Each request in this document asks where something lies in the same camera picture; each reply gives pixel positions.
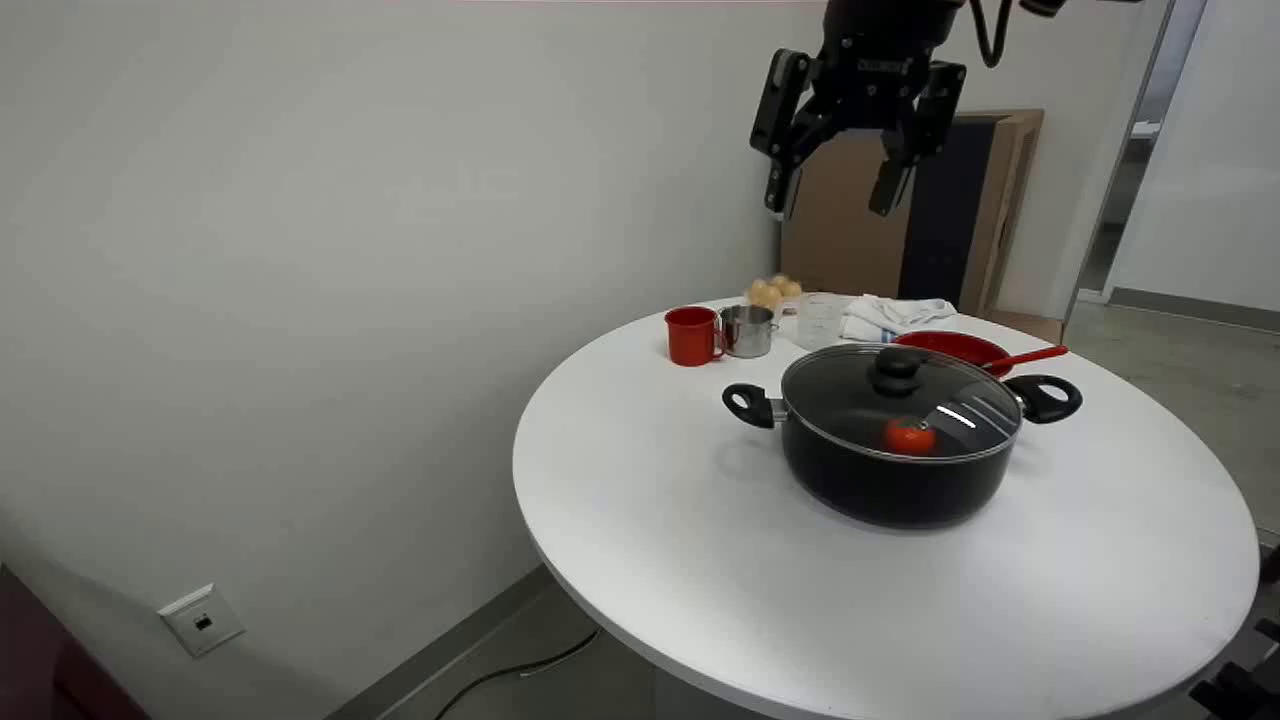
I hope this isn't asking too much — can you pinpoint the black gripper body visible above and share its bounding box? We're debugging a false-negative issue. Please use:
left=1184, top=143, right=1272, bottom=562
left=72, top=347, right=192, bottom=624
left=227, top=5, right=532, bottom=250
left=814, top=0, right=969, bottom=137

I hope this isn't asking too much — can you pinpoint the glass lid with black knob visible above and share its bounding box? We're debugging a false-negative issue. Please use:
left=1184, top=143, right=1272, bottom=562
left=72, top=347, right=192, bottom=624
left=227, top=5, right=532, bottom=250
left=782, top=340, right=1028, bottom=467

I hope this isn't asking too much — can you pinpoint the orange toy fruit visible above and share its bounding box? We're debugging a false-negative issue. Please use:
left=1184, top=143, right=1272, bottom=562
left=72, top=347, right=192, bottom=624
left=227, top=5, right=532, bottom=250
left=883, top=417, right=941, bottom=461

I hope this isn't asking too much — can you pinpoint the black cooking pot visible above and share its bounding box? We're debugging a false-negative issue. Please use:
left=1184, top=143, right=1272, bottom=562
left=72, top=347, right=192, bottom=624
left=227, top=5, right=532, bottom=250
left=722, top=340, right=1090, bottom=532

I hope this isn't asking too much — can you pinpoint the black flat panel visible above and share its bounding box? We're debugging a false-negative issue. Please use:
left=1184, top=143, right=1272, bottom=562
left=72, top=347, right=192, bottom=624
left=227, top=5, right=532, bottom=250
left=895, top=114, right=1000, bottom=309

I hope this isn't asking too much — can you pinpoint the small wooden piece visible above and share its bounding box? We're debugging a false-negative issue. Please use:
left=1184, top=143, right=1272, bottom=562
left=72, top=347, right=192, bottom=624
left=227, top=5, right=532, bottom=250
left=741, top=270, right=807, bottom=317

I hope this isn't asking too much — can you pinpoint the white cloth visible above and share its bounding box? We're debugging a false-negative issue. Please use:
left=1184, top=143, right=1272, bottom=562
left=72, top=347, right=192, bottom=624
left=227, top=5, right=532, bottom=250
left=840, top=292, right=963, bottom=347

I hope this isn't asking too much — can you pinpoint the clear plastic cup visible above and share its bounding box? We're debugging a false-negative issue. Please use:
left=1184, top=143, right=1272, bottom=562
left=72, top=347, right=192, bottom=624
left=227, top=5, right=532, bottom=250
left=794, top=292, right=854, bottom=351

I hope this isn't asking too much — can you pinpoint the steel cup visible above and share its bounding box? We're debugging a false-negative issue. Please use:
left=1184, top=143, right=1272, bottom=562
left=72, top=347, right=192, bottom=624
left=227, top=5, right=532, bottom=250
left=716, top=301, right=782, bottom=363

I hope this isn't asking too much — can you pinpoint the red bowl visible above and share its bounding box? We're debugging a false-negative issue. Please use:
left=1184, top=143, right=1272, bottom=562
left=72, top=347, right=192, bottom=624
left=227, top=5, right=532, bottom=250
left=892, top=327, right=1018, bottom=381

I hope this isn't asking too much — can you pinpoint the red mug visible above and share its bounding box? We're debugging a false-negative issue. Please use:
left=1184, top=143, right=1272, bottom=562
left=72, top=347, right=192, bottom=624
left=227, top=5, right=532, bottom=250
left=660, top=302, right=727, bottom=372

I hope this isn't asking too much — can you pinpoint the black stand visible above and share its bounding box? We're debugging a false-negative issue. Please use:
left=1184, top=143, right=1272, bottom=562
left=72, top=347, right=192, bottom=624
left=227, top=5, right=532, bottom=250
left=1190, top=543, right=1280, bottom=720

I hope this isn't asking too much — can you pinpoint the dark red cabinet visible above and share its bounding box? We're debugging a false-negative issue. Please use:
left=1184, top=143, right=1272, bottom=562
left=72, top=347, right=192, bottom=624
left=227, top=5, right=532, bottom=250
left=0, top=562, right=154, bottom=720

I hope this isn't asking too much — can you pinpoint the grey door frame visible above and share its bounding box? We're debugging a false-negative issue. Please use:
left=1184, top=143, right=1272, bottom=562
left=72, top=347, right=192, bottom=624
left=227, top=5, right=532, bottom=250
left=1057, top=0, right=1211, bottom=330

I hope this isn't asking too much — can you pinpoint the black floor cable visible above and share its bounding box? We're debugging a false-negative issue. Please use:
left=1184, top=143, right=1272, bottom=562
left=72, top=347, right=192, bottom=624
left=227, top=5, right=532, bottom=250
left=429, top=626, right=599, bottom=720

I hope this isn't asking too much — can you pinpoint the white wall outlet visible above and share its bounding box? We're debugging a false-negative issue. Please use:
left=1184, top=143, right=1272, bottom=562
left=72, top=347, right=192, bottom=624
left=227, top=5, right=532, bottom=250
left=157, top=580, right=249, bottom=660

